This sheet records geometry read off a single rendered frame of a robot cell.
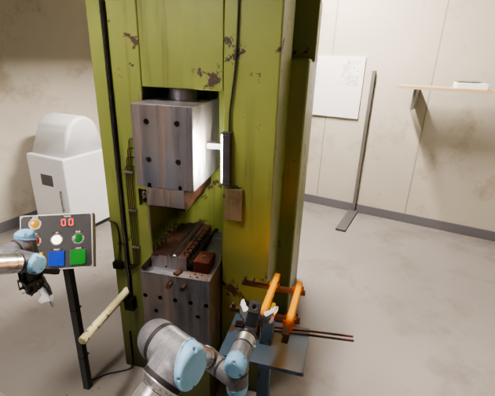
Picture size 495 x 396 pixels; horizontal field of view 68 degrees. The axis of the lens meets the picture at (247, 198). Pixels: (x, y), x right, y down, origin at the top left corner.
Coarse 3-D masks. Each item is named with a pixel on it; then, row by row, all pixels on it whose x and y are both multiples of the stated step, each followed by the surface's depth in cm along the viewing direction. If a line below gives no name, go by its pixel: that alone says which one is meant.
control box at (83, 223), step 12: (24, 216) 182; (36, 216) 183; (48, 216) 184; (60, 216) 185; (72, 216) 187; (84, 216) 188; (24, 228) 181; (36, 228) 182; (48, 228) 183; (60, 228) 185; (72, 228) 186; (84, 228) 187; (48, 240) 182; (72, 240) 185; (84, 240) 186; (48, 252) 182; (48, 264) 181; (84, 264) 184; (96, 264) 192
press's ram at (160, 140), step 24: (144, 120) 168; (168, 120) 165; (192, 120) 163; (216, 120) 197; (144, 144) 172; (168, 144) 169; (192, 144) 166; (216, 144) 184; (144, 168) 176; (168, 168) 173; (192, 168) 170; (216, 168) 207
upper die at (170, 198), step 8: (208, 184) 213; (152, 192) 180; (160, 192) 179; (168, 192) 178; (176, 192) 177; (184, 192) 176; (192, 192) 188; (200, 192) 200; (152, 200) 181; (160, 200) 180; (168, 200) 179; (176, 200) 178; (184, 200) 178; (192, 200) 189; (184, 208) 179
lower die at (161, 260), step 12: (180, 228) 224; (204, 228) 223; (168, 240) 209; (180, 240) 205; (192, 240) 207; (156, 252) 196; (168, 252) 195; (180, 252) 193; (156, 264) 195; (168, 264) 193; (180, 264) 191
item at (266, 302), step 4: (276, 276) 184; (272, 280) 180; (276, 280) 180; (272, 284) 177; (276, 284) 177; (272, 288) 174; (268, 292) 171; (272, 292) 171; (268, 296) 168; (272, 296) 170; (264, 300) 165; (268, 300) 166; (264, 304) 163; (268, 304) 163; (264, 308) 160; (268, 308) 163; (260, 312) 158
